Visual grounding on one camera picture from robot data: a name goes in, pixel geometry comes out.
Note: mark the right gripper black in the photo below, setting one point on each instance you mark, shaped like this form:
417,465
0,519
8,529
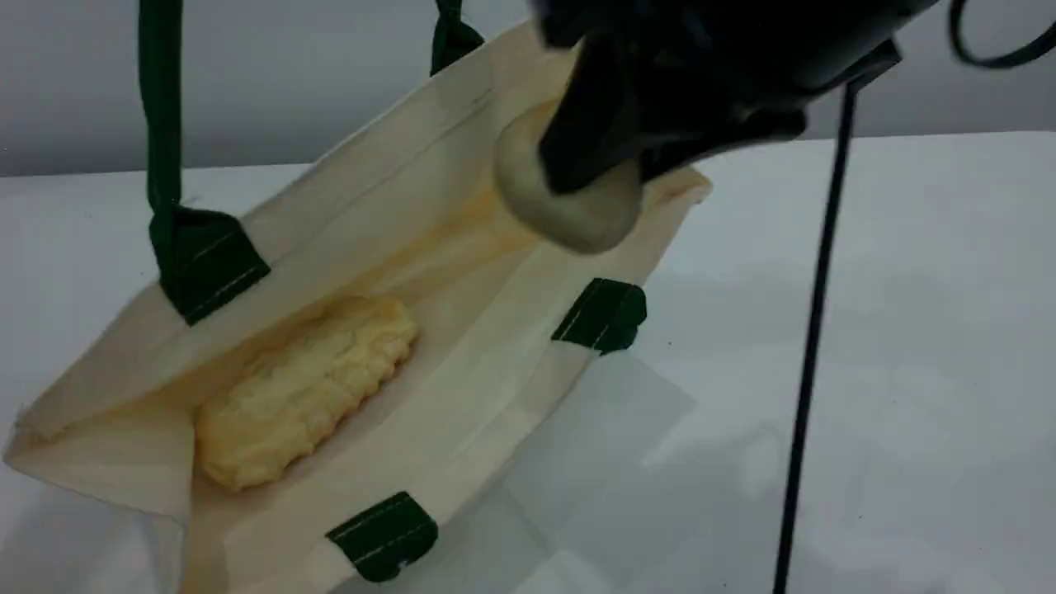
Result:
742,49

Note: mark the round beige egg yolk pastry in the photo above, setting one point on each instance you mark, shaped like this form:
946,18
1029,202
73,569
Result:
577,219

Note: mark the yellow corn cob toy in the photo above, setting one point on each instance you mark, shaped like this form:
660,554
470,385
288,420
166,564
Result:
305,388

